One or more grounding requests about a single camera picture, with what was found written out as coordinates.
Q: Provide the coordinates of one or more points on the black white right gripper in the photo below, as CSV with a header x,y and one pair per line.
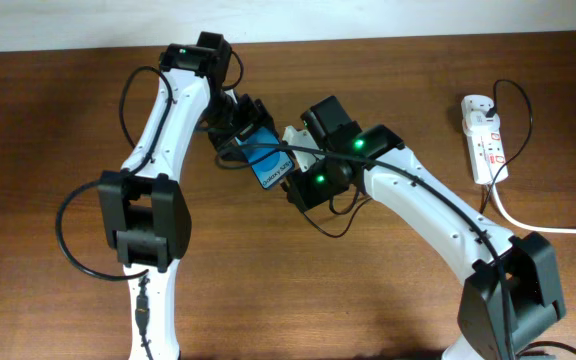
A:
x,y
305,195

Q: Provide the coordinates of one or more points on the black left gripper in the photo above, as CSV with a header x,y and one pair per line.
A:
x,y
255,113

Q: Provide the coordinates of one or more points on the blue smartphone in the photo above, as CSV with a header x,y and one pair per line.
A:
x,y
270,165

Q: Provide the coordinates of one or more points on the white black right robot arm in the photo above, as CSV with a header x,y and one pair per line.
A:
x,y
512,291

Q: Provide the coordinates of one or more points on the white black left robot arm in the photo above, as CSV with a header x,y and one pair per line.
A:
x,y
145,216

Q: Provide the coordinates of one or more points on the black charger plug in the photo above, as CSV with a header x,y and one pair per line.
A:
x,y
491,112

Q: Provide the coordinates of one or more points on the white power strip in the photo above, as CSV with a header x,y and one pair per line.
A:
x,y
483,139

